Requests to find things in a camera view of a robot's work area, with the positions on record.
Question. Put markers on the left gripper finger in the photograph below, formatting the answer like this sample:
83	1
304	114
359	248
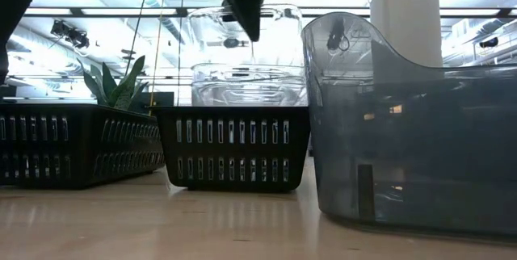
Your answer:
248	9

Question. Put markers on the black slotted plastic basket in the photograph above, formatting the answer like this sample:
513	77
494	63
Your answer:
234	147
81	147

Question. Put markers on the grey translucent plastic bin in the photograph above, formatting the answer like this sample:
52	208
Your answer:
404	151

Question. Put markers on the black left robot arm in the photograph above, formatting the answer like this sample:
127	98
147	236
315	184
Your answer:
16	1

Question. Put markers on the black round hanging device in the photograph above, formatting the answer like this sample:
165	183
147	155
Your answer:
231	43

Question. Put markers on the black horizontal beam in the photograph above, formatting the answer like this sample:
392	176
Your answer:
182	11

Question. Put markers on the green snake plant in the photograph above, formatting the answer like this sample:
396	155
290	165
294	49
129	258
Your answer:
121	86

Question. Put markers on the white cylindrical lamp shade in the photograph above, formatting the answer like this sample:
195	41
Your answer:
404	22

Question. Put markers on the black spotlight cluster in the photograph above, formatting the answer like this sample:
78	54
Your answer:
74	38

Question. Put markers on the black vertical post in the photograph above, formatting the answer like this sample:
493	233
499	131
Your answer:
180	50

